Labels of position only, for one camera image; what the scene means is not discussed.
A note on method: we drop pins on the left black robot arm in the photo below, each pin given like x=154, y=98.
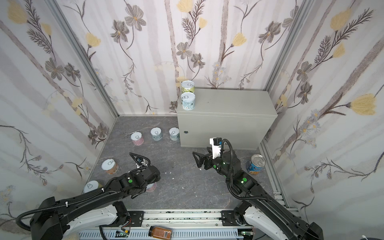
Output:
x=52, y=219

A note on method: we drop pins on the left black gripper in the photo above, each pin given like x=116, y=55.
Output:
x=150, y=174

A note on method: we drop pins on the pink label can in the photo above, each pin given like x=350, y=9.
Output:
x=151, y=187
x=137, y=138

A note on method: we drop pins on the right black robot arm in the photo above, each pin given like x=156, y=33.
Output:
x=257, y=207

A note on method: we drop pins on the blue label can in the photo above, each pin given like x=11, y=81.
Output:
x=256, y=164

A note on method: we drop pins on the pink label can back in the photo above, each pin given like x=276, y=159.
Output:
x=137, y=138

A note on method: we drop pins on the yellow label can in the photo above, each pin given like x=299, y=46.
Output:
x=91, y=185

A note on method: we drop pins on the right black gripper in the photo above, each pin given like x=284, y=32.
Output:
x=208, y=160

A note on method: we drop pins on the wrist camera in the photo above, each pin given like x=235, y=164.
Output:
x=216, y=144
x=141, y=163

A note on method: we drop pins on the orange brown bottle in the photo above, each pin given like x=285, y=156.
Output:
x=160, y=233

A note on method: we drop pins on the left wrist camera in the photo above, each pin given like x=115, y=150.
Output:
x=141, y=163

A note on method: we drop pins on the teal can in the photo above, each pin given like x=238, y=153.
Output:
x=156, y=134
x=188, y=101
x=174, y=134

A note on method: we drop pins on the green label can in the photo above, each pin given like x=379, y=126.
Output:
x=188, y=87

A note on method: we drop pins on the pink label can front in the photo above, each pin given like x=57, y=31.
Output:
x=151, y=187

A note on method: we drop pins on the grey metal cabinet box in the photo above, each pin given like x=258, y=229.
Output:
x=242, y=117

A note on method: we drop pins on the orange label can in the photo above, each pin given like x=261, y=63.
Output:
x=110, y=166

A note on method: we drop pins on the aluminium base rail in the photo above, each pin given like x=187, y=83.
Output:
x=184, y=225

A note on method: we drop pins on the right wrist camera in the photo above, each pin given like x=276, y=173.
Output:
x=216, y=144

